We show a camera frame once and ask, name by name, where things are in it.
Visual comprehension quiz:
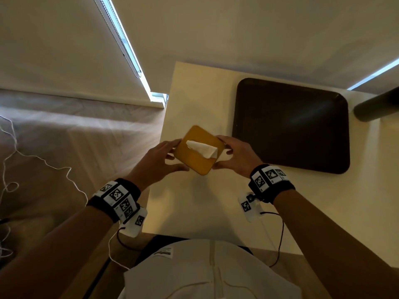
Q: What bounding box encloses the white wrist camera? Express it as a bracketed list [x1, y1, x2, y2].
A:
[120, 207, 148, 238]
[238, 191, 264, 223]

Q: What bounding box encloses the person's white shirt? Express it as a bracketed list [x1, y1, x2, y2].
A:
[118, 239, 303, 299]

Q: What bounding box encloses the yellow tissue box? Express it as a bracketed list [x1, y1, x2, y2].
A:
[173, 125, 225, 176]

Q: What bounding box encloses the dark brown tray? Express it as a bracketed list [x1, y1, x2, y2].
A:
[232, 78, 350, 175]

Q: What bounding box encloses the person's right hand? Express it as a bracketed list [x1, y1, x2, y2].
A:
[212, 135, 264, 179]

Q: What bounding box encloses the person's left forearm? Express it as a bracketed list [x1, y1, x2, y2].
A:
[0, 206, 114, 299]

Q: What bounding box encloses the black marker wristband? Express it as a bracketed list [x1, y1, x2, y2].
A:
[87, 178, 141, 223]
[248, 164, 296, 204]

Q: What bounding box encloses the white tissue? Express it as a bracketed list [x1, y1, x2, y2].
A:
[186, 140, 218, 159]

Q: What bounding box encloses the person's right forearm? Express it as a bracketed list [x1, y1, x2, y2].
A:
[273, 189, 399, 299]

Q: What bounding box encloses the window with roller blind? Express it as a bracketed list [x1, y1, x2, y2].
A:
[92, 0, 169, 104]

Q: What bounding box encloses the person's left hand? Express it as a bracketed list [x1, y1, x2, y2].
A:
[125, 139, 190, 192]

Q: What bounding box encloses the short white cable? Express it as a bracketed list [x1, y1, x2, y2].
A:
[108, 228, 130, 271]

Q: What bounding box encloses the thin black cable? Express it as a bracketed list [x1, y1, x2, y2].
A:
[260, 211, 285, 268]

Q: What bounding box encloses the dark cylindrical post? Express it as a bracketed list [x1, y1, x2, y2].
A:
[354, 87, 399, 122]

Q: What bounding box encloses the short black cable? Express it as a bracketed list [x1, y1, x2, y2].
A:
[116, 227, 141, 251]

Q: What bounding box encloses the narrow window strip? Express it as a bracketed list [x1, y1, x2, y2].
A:
[347, 58, 399, 91]

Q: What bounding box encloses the long white cable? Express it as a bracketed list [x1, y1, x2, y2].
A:
[0, 115, 89, 259]

